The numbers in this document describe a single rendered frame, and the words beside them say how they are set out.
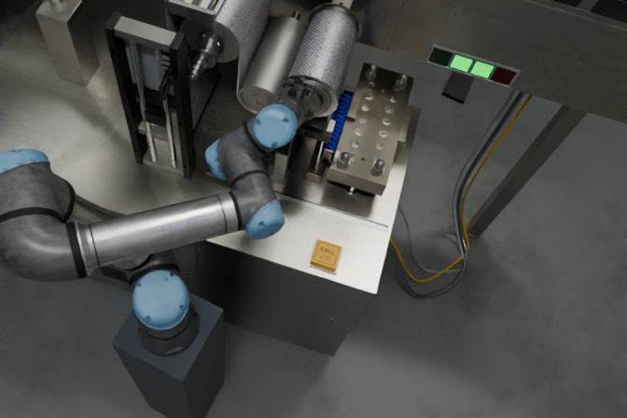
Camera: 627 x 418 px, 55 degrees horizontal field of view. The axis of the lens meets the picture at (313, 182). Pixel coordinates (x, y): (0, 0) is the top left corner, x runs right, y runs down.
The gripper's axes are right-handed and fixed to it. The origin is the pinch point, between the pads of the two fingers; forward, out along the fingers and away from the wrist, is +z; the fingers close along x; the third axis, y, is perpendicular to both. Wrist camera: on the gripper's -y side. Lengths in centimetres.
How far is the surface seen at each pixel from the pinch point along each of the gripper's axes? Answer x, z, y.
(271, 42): 12.6, 16.8, 9.6
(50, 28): 72, 17, -4
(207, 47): 22.6, -6.4, 7.8
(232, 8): 20.1, -1.3, 16.9
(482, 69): -44, 33, 17
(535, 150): -79, 76, -8
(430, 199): -59, 132, -55
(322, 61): -2.2, 5.2, 10.5
